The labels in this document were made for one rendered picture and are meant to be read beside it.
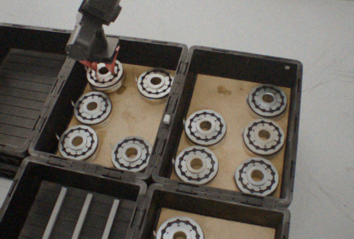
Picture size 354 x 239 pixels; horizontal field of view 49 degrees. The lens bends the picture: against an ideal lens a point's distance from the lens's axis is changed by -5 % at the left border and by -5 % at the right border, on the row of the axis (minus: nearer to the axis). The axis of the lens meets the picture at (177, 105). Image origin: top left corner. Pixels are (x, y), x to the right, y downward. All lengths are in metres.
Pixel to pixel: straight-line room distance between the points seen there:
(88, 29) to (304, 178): 0.68
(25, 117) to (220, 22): 0.75
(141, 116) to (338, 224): 0.59
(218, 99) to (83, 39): 0.40
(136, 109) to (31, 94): 0.32
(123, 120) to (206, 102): 0.22
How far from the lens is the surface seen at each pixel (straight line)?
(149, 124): 1.05
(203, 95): 1.09
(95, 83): 1.09
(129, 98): 1.10
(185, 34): 1.43
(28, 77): 1.25
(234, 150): 1.00
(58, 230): 0.98
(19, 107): 1.19
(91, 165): 0.90
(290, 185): 0.87
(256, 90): 1.07
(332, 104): 1.29
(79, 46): 0.90
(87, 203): 0.97
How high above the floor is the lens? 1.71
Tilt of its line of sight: 55 degrees down
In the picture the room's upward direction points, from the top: 6 degrees counter-clockwise
